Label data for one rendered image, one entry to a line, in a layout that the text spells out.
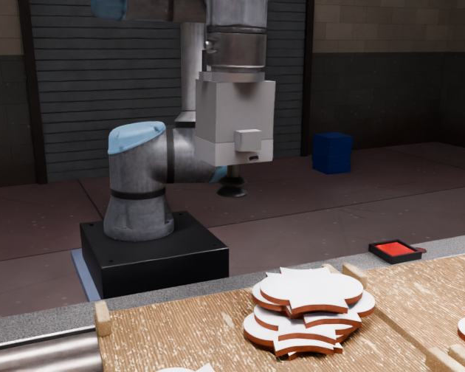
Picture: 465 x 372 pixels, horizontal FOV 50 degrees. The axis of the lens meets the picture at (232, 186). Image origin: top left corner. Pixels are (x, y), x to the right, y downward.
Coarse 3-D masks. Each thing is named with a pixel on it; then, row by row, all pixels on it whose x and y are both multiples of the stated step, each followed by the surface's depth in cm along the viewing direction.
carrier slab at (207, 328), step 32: (128, 320) 76; (160, 320) 76; (192, 320) 76; (224, 320) 76; (128, 352) 68; (160, 352) 68; (192, 352) 68; (224, 352) 68; (256, 352) 68; (352, 352) 68; (384, 352) 68; (416, 352) 68
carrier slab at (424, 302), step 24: (408, 264) 95; (432, 264) 95; (456, 264) 95; (384, 288) 86; (408, 288) 86; (432, 288) 86; (456, 288) 86; (384, 312) 78; (408, 312) 78; (432, 312) 78; (456, 312) 78; (408, 336) 72; (432, 336) 72; (456, 336) 72
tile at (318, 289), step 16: (288, 272) 77; (304, 272) 77; (320, 272) 77; (272, 288) 72; (288, 288) 72; (304, 288) 72; (320, 288) 72; (336, 288) 72; (352, 288) 72; (288, 304) 69; (304, 304) 68; (320, 304) 68; (336, 304) 68
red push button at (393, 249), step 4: (384, 244) 106; (388, 244) 106; (392, 244) 106; (396, 244) 106; (400, 244) 106; (380, 248) 104; (384, 248) 104; (388, 248) 104; (392, 248) 104; (396, 248) 104; (400, 248) 104; (404, 248) 104; (408, 248) 104; (388, 252) 102; (392, 252) 102; (396, 252) 102; (400, 252) 102; (404, 252) 102; (408, 252) 102
